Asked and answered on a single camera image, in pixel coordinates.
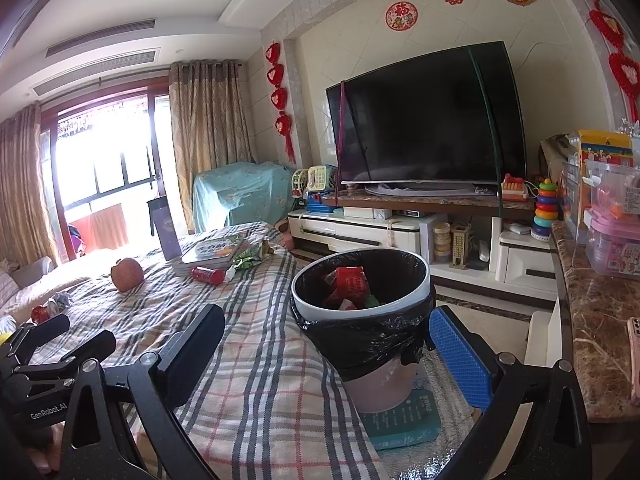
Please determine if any beige bag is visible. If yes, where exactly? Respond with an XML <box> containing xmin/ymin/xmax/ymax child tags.
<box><xmin>539</xmin><ymin>133</ymin><xmax>581</xmax><ymax>181</ymax></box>

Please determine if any round red wall decal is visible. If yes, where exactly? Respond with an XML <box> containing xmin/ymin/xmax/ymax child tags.
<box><xmin>385</xmin><ymin>1</ymin><xmax>418</xmax><ymax>31</ymax></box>

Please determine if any silver foil mat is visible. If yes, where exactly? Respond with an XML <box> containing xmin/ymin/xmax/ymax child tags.
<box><xmin>375</xmin><ymin>350</ymin><xmax>481</xmax><ymax>480</ymax></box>

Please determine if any wooden building model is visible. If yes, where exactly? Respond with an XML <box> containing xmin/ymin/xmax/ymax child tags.
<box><xmin>450</xmin><ymin>224</ymin><xmax>473</xmax><ymax>268</ymax></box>

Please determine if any ceiling air vent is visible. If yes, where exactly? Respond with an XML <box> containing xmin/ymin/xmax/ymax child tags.
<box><xmin>32</xmin><ymin>49</ymin><xmax>160</xmax><ymax>96</ymax></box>

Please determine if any beige curtain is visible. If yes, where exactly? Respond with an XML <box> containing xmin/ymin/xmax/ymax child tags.
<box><xmin>168</xmin><ymin>59</ymin><xmax>257</xmax><ymax>233</ymax></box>
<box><xmin>0</xmin><ymin>101</ymin><xmax>58</xmax><ymax>266</ymax></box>

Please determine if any rainbow stacking rings toy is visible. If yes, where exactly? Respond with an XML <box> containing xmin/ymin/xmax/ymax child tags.
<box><xmin>530</xmin><ymin>178</ymin><xmax>558</xmax><ymax>243</ymax></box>

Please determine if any green yellow toy phone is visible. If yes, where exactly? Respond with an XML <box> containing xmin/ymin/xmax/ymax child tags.
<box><xmin>306</xmin><ymin>165</ymin><xmax>337</xmax><ymax>193</ymax></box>

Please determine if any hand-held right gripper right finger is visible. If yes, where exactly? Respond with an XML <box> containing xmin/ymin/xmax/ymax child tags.
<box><xmin>427</xmin><ymin>305</ymin><xmax>593</xmax><ymax>480</ymax></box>

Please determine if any stack of round tins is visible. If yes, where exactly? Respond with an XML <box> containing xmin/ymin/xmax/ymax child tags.
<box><xmin>432</xmin><ymin>222</ymin><xmax>452</xmax><ymax>263</ymax></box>

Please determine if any green snack wrapper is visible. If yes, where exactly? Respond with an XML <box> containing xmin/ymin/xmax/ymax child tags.
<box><xmin>232</xmin><ymin>239</ymin><xmax>273</xmax><ymax>271</ymax></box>

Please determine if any purple thermos bottle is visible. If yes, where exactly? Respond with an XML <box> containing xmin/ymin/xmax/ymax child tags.
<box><xmin>146</xmin><ymin>196</ymin><xmax>183</xmax><ymax>262</ymax></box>

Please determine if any teal foam pad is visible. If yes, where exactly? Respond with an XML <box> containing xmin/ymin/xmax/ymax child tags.
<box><xmin>360</xmin><ymin>390</ymin><xmax>442</xmax><ymax>451</ymax></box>

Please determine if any yellow colourful box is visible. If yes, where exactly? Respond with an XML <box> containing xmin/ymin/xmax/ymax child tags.
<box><xmin>577</xmin><ymin>130</ymin><xmax>635</xmax><ymax>167</ymax></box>

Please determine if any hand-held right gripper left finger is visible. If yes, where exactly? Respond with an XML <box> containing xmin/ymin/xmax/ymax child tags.
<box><xmin>60</xmin><ymin>304</ymin><xmax>226</xmax><ymax>480</ymax></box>

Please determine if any pink lidded plastic box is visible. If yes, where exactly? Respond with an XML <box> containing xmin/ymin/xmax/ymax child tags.
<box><xmin>582</xmin><ymin>160</ymin><xmax>640</xmax><ymax>276</ymax></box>

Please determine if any red heart hanging ornament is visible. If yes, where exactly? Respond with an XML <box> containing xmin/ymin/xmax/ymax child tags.
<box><xmin>264</xmin><ymin>41</ymin><xmax>297</xmax><ymax>163</ymax></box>

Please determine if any white television cabinet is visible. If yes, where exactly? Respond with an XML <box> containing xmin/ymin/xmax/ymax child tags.
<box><xmin>287</xmin><ymin>195</ymin><xmax>558</xmax><ymax>306</ymax></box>

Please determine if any white bin with black liner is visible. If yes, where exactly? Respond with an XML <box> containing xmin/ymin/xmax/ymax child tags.
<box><xmin>290</xmin><ymin>249</ymin><xmax>437</xmax><ymax>413</ymax></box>

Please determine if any red heart wall garland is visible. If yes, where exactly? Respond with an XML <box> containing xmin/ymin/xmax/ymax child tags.
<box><xmin>564</xmin><ymin>0</ymin><xmax>640</xmax><ymax>96</ymax></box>

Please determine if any orange hanging cloth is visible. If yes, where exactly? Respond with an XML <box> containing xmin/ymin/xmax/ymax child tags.
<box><xmin>67</xmin><ymin>203</ymin><xmax>126</xmax><ymax>251</ymax></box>

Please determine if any glass balcony door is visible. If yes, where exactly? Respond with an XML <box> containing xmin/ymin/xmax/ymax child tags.
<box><xmin>42</xmin><ymin>87</ymin><xmax>171</xmax><ymax>261</ymax></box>

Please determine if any marble counter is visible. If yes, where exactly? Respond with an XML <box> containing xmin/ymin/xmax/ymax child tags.
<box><xmin>550</xmin><ymin>220</ymin><xmax>640</xmax><ymax>423</ymax></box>

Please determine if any children's book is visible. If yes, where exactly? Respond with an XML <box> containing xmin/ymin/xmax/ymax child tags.
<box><xmin>172</xmin><ymin>236</ymin><xmax>246</xmax><ymax>277</ymax></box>

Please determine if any pink phone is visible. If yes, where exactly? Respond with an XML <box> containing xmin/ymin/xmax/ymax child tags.
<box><xmin>627</xmin><ymin>316</ymin><xmax>640</xmax><ymax>406</ymax></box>

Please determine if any teal furniture cover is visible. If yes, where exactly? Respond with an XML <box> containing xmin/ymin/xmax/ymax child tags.
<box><xmin>192</xmin><ymin>161</ymin><xmax>297</xmax><ymax>233</ymax></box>

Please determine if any red drink can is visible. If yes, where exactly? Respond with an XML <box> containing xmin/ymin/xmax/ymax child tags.
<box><xmin>191</xmin><ymin>266</ymin><xmax>227</xmax><ymax>287</ymax></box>

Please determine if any clear plastic drawer organizer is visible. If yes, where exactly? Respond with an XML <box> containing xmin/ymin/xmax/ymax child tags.
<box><xmin>560</xmin><ymin>160</ymin><xmax>591</xmax><ymax>243</ymax></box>

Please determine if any black television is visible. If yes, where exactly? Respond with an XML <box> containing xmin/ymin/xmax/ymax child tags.
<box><xmin>326</xmin><ymin>41</ymin><xmax>528</xmax><ymax>196</ymax></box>

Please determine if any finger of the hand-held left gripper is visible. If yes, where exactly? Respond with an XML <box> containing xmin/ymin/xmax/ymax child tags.
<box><xmin>54</xmin><ymin>329</ymin><xmax>117</xmax><ymax>369</ymax></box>
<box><xmin>10</xmin><ymin>312</ymin><xmax>71</xmax><ymax>361</ymax></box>

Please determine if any blue toy cash register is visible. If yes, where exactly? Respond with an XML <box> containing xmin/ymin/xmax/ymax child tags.
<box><xmin>306</xmin><ymin>192</ymin><xmax>337</xmax><ymax>213</ymax></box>

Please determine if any red carton box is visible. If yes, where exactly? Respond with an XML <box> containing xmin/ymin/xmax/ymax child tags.
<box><xmin>332</xmin><ymin>266</ymin><xmax>371</xmax><ymax>303</ymax></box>

